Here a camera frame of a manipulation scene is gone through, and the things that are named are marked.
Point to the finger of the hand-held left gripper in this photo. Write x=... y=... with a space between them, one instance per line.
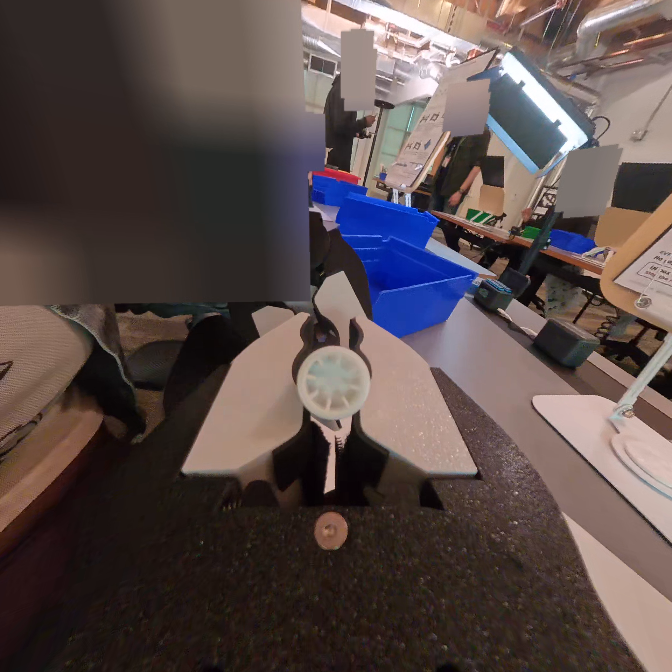
x=271 y=320
x=344 y=299

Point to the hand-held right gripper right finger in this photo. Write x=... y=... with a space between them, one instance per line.
x=415 y=420

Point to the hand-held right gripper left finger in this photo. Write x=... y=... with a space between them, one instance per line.
x=247 y=420

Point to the black whiteboard marker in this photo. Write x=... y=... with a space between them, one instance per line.
x=334 y=383

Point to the white whiteboard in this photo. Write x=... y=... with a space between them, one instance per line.
x=630 y=599

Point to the person's left forearm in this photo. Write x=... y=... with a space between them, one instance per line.
x=100 y=357

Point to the white hanging sign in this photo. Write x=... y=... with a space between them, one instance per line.
x=415 y=142

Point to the black box with blue top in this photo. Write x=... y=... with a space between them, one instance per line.
x=494 y=294

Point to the black boxy object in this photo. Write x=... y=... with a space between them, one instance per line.
x=567 y=343

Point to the wooden office desk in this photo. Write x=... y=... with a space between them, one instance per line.
x=515 y=244

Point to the black vertical pole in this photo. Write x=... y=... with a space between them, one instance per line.
x=538 y=247

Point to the white table sign stand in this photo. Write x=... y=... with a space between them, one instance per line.
x=620 y=420

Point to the small blue bin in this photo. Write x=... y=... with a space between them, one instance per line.
x=572 y=240

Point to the black studio light panel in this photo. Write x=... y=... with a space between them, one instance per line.
x=530 y=110

